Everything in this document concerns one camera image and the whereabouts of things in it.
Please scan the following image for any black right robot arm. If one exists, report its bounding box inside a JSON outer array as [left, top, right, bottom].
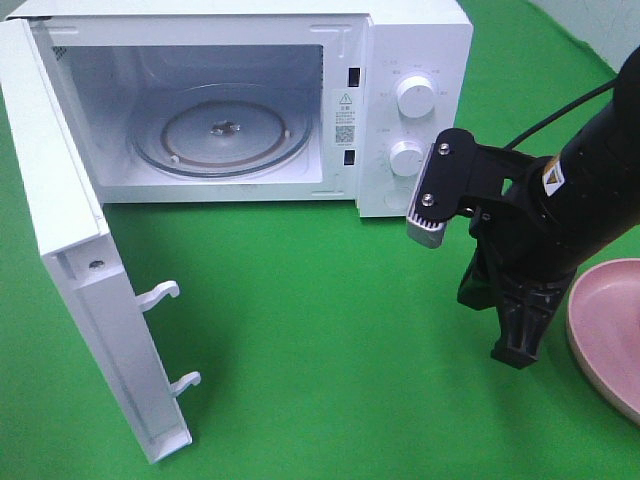
[[457, 51, 639, 369]]

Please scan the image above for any white dial knob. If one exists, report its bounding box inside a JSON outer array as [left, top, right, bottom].
[[395, 74, 437, 119], [389, 141, 426, 177]]

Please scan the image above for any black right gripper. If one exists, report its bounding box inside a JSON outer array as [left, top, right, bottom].
[[457, 145, 576, 369]]

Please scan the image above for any green table cloth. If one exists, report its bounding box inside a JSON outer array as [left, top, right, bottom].
[[0, 0, 640, 480]]

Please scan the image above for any pink round plate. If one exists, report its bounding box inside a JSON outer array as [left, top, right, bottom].
[[566, 258, 639, 424]]

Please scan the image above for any white microwave oven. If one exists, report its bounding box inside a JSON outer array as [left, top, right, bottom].
[[3, 1, 473, 217]]

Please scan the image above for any round door release button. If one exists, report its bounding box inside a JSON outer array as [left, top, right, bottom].
[[384, 187, 412, 211]]

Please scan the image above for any white microwave door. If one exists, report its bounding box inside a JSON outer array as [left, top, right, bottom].
[[1, 19, 201, 463]]

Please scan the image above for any upper white dial knob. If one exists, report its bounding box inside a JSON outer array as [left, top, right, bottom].
[[395, 74, 437, 119]]

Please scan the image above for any lower white dial knob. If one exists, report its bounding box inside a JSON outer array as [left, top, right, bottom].
[[389, 141, 426, 177]]

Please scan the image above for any glass turntable plate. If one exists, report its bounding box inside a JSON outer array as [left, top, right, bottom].
[[129, 83, 320, 179]]

